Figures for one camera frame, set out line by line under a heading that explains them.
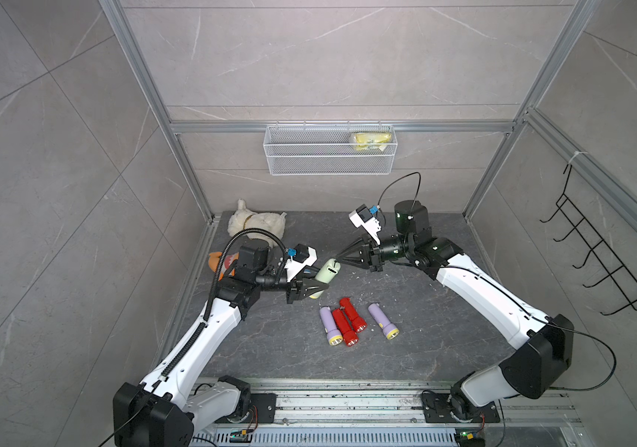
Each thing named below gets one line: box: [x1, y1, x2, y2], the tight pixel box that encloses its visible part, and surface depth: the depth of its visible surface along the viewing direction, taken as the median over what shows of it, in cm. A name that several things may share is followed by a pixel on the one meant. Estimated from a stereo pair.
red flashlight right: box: [338, 297, 368, 333], surface depth 90 cm
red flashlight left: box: [331, 308, 360, 348], surface depth 87 cm
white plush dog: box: [227, 199, 287, 248], surface depth 109 cm
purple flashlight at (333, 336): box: [319, 305, 343, 347], surface depth 87 cm
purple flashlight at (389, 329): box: [367, 302, 401, 340], surface depth 88 cm
